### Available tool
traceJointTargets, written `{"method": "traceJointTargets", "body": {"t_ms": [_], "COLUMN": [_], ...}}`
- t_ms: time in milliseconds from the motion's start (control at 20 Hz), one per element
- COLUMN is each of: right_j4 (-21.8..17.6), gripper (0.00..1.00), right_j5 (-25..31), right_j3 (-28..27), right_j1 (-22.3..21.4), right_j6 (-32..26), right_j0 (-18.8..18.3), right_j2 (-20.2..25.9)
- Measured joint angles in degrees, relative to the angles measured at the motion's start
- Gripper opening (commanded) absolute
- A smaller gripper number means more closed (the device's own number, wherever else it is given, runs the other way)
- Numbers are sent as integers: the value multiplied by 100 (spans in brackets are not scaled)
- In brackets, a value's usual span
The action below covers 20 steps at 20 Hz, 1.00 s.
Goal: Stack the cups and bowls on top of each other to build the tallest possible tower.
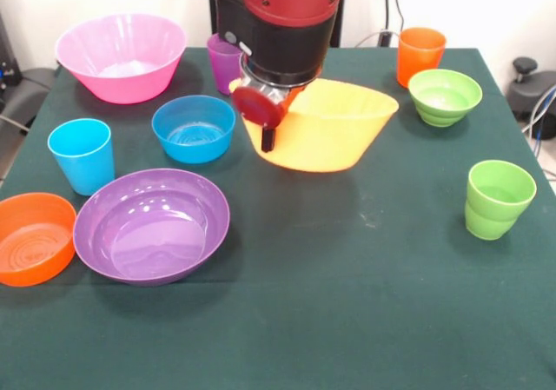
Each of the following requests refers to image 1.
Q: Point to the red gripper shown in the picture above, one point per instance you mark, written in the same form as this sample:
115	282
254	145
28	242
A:
256	105

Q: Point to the blue plastic bowl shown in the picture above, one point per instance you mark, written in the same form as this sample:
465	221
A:
193	147

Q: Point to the purple plastic cup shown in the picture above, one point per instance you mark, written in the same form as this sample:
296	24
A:
219	68

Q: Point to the dark equipment box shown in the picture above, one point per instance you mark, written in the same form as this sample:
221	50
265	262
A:
6	73

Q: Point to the yellow plastic bowl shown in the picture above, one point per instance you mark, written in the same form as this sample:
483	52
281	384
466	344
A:
330	138

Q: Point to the blue plastic cup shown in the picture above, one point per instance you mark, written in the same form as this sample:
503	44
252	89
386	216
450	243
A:
87	168

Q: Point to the pink plastic bowl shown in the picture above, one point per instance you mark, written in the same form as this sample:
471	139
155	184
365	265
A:
121	81

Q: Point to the green plastic bowl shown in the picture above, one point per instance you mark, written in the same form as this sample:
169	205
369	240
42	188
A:
445	103

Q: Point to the grey chair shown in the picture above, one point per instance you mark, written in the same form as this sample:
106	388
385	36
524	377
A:
26	90

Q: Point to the purple plastic bowl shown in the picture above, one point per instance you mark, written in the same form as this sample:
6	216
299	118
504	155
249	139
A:
152	242

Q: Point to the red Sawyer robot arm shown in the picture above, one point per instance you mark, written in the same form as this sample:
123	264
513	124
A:
286	16

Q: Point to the green plastic cup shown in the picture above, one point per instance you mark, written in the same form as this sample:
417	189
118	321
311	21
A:
495	220

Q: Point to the dark green tablecloth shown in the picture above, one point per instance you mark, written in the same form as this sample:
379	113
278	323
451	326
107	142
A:
304	320

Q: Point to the orange plastic bowl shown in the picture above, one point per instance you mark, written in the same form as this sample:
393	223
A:
30	255

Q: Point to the orange plastic cup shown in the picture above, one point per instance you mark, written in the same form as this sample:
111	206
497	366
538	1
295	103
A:
419	53

